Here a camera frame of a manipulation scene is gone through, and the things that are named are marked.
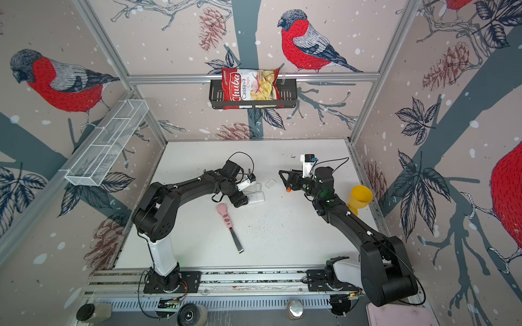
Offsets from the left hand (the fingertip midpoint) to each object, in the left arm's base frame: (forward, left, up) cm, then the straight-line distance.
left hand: (242, 194), depth 94 cm
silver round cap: (-44, -20, +8) cm, 49 cm away
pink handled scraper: (-6, +9, -3) cm, 11 cm away
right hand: (0, -18, +16) cm, 24 cm away
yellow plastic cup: (-6, -52, +6) cm, 53 cm away
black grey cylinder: (-44, +43, +6) cm, 62 cm away
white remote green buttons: (0, -7, -2) cm, 7 cm away
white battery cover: (+8, -14, -3) cm, 16 cm away
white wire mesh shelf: (+2, +50, +27) cm, 57 cm away
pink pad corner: (-45, -55, -2) cm, 71 cm away
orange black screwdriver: (+3, -23, -2) cm, 23 cm away
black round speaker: (-45, +11, +8) cm, 47 cm away
